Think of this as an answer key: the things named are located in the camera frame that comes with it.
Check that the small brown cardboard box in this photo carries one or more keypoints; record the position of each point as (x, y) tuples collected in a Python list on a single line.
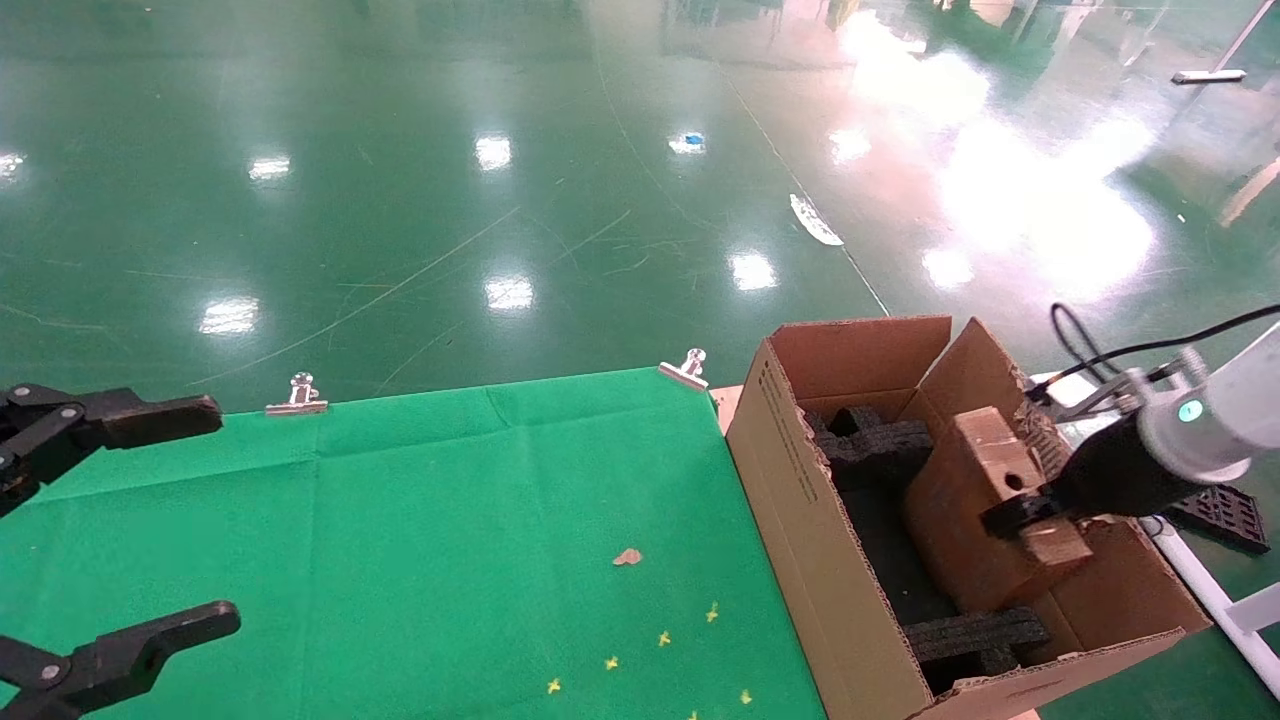
[(960, 520)]

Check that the large green table cloth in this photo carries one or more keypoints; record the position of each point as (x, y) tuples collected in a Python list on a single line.
[(380, 540)]

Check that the flat black foam sheet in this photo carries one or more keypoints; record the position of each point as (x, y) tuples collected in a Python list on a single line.
[(880, 545)]

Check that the small blue floor item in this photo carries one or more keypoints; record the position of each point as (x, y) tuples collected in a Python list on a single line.
[(688, 142)]

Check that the silver binder clip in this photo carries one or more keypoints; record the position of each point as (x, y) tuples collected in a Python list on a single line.
[(686, 370), (296, 402)]

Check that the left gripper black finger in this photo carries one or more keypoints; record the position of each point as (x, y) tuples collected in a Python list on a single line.
[(150, 415), (130, 655)]

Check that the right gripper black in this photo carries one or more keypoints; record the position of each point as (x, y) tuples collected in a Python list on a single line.
[(1120, 480)]

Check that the cross-shaped black foam block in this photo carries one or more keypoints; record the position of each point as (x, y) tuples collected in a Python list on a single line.
[(880, 445)]

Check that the grey floor mop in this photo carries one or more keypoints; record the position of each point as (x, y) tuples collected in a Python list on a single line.
[(1208, 76)]

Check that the white tube frame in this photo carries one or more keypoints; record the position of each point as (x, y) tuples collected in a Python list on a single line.
[(1215, 595)]

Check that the grey metal camera bracket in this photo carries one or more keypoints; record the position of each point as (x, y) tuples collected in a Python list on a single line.
[(1130, 385)]

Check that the large open cardboard carton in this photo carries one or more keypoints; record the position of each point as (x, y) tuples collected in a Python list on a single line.
[(810, 520)]

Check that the black grid plate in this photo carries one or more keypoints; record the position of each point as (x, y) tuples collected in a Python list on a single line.
[(1220, 515)]

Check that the small cardboard scrap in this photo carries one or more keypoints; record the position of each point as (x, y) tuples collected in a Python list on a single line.
[(627, 557)]

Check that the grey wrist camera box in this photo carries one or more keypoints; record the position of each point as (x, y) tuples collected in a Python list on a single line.
[(1065, 388)]

